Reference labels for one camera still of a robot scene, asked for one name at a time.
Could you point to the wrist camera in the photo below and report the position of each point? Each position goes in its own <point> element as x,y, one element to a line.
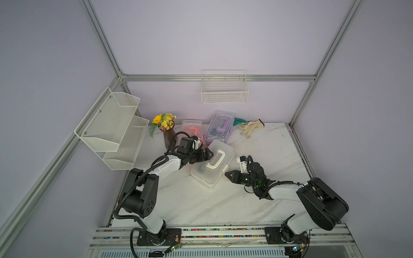
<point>188,145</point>
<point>243,163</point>

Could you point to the white wire wall basket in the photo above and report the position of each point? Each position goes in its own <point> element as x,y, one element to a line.
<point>224,86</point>

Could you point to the pink toolbox with clear lid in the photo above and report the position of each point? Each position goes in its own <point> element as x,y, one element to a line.
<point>193,128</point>

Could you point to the purple toolbox with clear lid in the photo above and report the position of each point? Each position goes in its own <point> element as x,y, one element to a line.
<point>220,127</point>

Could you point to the green work glove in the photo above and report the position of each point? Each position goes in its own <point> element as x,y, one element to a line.
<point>238,121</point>

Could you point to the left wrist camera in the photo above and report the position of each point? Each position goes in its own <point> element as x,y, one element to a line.
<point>188,145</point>

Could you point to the white mesh two-tier shelf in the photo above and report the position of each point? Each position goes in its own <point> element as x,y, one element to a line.
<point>113,130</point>

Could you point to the white toolbox with clear lid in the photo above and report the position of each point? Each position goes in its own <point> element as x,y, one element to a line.
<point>209,172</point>

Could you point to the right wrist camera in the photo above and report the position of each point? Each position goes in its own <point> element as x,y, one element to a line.
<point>243,163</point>

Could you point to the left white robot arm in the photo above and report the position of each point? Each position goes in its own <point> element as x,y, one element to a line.
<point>138,197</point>

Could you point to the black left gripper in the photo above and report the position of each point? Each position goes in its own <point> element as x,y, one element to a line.
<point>201,158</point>

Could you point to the beige work glove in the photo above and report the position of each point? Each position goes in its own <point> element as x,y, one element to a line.
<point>247,129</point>

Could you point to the glass vase with yellow flowers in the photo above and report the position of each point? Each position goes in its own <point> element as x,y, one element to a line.
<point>166,124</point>

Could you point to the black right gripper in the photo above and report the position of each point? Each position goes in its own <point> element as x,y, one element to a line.
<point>235,178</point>

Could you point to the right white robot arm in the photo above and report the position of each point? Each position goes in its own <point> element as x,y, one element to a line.
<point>323,207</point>

